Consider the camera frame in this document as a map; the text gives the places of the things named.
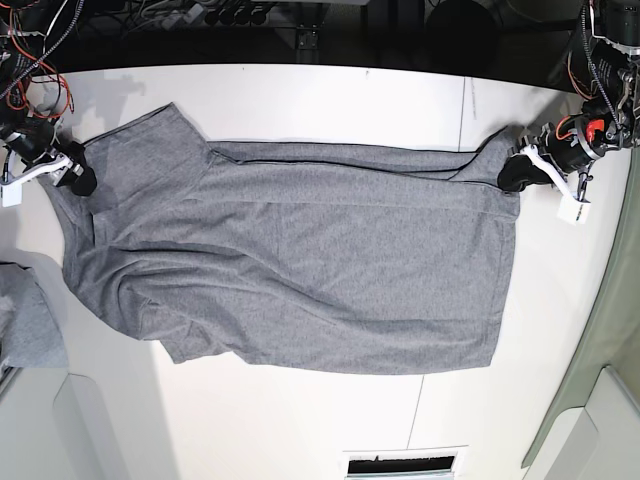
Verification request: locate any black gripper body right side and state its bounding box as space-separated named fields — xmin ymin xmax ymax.
xmin=1 ymin=118 xmax=75 ymax=186

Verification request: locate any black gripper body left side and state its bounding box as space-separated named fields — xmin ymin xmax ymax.
xmin=507 ymin=114 xmax=600 ymax=200

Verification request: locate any grey t-shirt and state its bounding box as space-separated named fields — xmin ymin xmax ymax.
xmin=46 ymin=105 xmax=520 ymax=375

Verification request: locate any grey cloth pile at left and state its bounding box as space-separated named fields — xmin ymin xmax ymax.
xmin=1 ymin=263 xmax=68 ymax=368

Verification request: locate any white bin at left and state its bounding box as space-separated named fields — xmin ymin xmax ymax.
xmin=1 ymin=369 xmax=105 ymax=479

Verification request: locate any white bin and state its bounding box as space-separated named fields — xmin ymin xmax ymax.
xmin=1 ymin=369 xmax=105 ymax=479
xmin=526 ymin=366 xmax=639 ymax=479

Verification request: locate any white bin at right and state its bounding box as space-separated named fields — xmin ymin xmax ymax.
xmin=526 ymin=366 xmax=639 ymax=479

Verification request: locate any white vent grille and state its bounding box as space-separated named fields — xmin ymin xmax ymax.
xmin=340 ymin=445 xmax=468 ymax=480

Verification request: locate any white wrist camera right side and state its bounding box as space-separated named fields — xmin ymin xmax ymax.
xmin=1 ymin=184 xmax=23 ymax=208

